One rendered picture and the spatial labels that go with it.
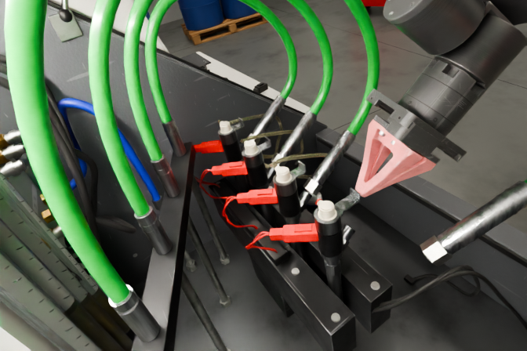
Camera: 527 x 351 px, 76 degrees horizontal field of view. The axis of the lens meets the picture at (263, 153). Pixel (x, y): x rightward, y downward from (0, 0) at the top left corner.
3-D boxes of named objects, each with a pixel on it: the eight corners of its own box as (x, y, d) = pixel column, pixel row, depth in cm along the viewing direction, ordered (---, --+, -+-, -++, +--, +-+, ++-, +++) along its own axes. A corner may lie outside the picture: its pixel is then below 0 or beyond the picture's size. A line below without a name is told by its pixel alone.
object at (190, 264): (198, 267, 66) (164, 197, 55) (190, 273, 66) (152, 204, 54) (195, 262, 68) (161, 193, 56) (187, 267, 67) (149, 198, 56)
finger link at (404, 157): (330, 169, 39) (383, 102, 36) (369, 186, 42) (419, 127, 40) (362, 208, 33) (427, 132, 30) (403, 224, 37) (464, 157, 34)
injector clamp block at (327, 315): (389, 341, 49) (393, 283, 41) (338, 387, 46) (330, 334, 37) (266, 214, 75) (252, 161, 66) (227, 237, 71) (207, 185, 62)
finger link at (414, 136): (315, 162, 37) (368, 92, 35) (357, 181, 41) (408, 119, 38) (346, 201, 32) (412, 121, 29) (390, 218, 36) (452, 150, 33)
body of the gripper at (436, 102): (360, 102, 35) (408, 38, 32) (415, 137, 40) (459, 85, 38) (399, 131, 30) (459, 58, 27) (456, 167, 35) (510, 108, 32)
